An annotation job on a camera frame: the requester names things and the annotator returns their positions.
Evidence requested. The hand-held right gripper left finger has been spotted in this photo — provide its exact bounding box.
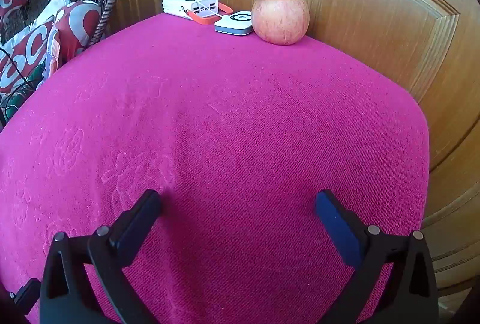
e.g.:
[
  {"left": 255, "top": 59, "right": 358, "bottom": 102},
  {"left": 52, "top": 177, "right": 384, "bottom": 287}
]
[{"left": 39, "top": 189, "right": 163, "bottom": 324}]

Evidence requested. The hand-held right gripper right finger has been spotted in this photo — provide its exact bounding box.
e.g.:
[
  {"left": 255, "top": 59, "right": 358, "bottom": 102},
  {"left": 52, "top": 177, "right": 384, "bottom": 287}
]
[{"left": 315, "top": 190, "right": 439, "bottom": 324}]

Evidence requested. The magenta tablecloth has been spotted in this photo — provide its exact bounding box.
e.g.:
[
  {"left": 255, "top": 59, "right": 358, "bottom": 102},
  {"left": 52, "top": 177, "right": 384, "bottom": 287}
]
[{"left": 0, "top": 11, "right": 430, "bottom": 324}]

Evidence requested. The green cloth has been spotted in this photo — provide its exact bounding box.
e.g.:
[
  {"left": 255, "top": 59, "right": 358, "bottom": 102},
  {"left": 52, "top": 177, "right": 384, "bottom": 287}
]
[{"left": 15, "top": 65, "right": 46, "bottom": 92}]

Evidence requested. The plaid cloth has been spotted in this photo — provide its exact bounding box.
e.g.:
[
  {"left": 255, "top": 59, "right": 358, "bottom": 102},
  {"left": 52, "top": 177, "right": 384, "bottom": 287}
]
[{"left": 45, "top": 30, "right": 64, "bottom": 79}]

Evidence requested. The square red white cushion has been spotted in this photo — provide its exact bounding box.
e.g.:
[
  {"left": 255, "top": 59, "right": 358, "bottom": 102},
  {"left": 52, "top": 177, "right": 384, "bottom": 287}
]
[{"left": 0, "top": 19, "right": 57, "bottom": 94}]

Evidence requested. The round red white seat cushion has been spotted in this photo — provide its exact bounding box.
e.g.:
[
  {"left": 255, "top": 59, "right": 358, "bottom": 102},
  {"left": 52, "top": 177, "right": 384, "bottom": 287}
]
[{"left": 54, "top": 1, "right": 102, "bottom": 60}]

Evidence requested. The red apple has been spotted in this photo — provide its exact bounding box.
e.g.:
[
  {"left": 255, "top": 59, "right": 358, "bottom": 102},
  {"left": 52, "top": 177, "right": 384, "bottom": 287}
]
[{"left": 251, "top": 0, "right": 310, "bottom": 46}]

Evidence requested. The small white blue charger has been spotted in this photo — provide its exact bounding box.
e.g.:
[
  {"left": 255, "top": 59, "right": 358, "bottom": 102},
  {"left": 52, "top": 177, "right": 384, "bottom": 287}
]
[{"left": 214, "top": 11, "right": 255, "bottom": 36}]

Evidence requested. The white power bank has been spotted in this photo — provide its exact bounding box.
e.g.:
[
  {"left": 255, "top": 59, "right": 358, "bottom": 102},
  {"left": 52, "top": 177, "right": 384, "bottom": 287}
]
[{"left": 162, "top": 0, "right": 220, "bottom": 20}]

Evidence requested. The white pillow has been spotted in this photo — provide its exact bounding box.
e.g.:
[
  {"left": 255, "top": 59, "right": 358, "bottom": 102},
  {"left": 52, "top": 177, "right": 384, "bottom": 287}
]
[{"left": 0, "top": 0, "right": 72, "bottom": 47}]

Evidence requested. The orange strap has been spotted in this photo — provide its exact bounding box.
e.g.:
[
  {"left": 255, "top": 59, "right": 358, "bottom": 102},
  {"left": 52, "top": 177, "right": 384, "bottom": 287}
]
[{"left": 186, "top": 2, "right": 235, "bottom": 26}]

